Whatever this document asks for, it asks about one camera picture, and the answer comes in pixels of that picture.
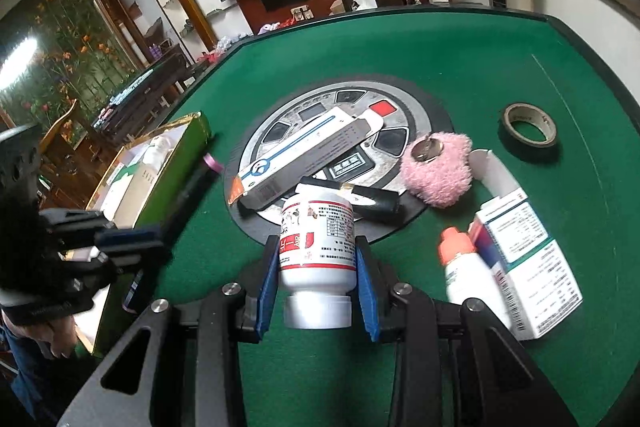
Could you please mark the black gold lipstick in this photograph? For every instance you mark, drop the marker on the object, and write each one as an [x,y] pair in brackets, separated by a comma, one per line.
[374,204]

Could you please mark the white blue carton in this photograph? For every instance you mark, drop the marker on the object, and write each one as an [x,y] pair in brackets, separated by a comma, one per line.
[536,283]

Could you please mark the white dropper bottle orange cap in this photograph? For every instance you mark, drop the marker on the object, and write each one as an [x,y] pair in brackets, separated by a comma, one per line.
[467,275]

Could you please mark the black tape roll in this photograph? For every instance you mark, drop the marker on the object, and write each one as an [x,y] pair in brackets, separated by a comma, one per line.
[532,116]

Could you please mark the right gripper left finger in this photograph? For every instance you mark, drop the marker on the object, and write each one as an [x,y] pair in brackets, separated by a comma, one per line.
[180,365]

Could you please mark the gold-rimmed white storage box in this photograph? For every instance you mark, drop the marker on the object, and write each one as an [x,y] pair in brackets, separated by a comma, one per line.
[101,326]

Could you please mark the black tube pink cap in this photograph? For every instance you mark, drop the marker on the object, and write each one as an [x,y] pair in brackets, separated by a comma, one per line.
[141,290]

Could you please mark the person's left hand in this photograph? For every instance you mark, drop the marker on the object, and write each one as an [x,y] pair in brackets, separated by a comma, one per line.
[59,334]

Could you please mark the blue sleeved left forearm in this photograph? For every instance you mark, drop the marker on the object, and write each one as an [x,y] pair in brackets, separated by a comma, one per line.
[43,388]

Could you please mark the large green white medicine box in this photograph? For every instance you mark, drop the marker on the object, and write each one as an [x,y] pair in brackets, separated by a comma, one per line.
[126,197]

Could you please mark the white bottle red label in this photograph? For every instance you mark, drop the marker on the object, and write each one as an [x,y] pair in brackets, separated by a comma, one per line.
[317,255]

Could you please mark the round silver table centre panel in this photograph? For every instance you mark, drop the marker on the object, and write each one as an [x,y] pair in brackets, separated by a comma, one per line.
[408,112]

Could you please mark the long white blue orange box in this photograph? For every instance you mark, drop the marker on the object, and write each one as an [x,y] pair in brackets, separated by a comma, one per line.
[308,150]

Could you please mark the white bottle green label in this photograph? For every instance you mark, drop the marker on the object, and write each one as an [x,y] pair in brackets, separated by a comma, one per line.
[157,152]

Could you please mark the wooden armchair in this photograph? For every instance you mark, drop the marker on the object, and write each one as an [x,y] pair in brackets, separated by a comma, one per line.
[67,170]

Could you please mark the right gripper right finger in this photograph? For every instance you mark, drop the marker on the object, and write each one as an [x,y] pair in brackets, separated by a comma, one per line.
[456,365]

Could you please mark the pink fluffy heart keychain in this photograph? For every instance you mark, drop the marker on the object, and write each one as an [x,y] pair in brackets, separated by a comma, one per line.
[435,168]

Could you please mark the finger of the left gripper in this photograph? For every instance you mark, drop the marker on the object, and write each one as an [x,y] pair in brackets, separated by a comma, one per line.
[132,247]

